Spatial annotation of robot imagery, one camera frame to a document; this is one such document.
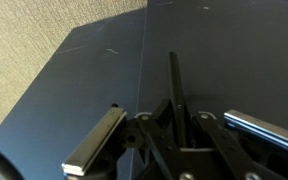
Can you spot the gripper left finger with silver pad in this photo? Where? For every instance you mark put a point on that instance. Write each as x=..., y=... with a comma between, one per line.
x=95, y=143

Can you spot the gripper right finger with silver pad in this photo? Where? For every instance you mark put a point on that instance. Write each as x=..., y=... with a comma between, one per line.
x=264, y=128

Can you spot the dark blue wide cabinet door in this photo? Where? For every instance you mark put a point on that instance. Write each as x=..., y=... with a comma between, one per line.
x=234, y=60

